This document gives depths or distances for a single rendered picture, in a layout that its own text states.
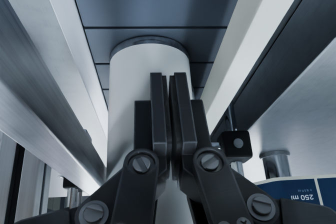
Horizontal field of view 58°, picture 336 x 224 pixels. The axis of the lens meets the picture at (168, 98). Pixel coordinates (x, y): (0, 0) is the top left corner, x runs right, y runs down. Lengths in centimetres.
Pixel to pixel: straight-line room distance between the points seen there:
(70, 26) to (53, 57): 12
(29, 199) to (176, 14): 26
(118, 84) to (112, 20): 3
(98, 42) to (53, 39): 10
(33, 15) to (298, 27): 20
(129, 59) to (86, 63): 5
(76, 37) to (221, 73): 9
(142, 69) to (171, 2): 4
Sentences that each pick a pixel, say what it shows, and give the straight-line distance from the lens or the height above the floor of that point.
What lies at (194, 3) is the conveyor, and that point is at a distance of 16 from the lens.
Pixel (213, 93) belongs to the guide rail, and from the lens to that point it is 18.
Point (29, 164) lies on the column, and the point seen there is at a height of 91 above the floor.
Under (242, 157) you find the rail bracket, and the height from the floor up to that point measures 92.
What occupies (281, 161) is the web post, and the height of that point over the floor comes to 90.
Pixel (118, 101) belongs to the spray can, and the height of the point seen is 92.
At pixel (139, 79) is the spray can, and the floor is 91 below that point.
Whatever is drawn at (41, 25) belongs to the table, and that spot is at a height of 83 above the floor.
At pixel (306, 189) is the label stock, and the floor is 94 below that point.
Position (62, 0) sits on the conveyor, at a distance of 17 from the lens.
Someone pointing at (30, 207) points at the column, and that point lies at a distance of 36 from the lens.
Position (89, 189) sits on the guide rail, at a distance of 17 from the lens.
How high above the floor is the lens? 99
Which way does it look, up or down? 24 degrees down
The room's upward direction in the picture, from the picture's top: 177 degrees clockwise
